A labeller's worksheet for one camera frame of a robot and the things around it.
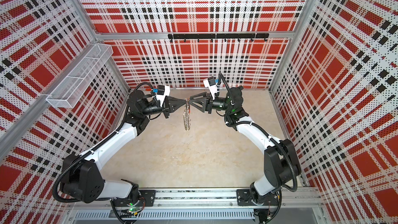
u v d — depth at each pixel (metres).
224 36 0.90
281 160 0.45
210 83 0.62
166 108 0.62
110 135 0.51
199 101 0.68
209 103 0.62
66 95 0.68
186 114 0.69
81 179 0.41
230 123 0.62
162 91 0.59
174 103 0.66
